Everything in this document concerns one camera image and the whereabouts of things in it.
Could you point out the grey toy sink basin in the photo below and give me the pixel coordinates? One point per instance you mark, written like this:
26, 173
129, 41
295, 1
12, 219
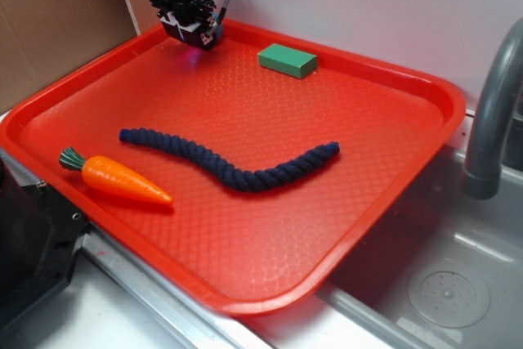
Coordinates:
438, 270

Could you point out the grey toy faucet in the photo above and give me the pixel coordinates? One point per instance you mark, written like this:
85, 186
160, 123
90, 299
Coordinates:
496, 134

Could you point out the green wooden block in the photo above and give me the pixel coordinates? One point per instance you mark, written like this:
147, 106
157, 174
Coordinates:
287, 60

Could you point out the orange plastic toy carrot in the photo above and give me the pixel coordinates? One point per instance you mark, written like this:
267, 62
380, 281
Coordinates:
114, 178

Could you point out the blue crocheted ball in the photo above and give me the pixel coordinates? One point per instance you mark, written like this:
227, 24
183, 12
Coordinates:
218, 33

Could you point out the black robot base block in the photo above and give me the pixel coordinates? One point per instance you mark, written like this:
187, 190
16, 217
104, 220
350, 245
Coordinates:
40, 238

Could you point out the brown cardboard panel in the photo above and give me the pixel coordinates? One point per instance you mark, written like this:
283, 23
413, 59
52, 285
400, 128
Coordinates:
44, 40

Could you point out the red plastic tray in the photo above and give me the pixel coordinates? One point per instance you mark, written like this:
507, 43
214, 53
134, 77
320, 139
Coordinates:
239, 253

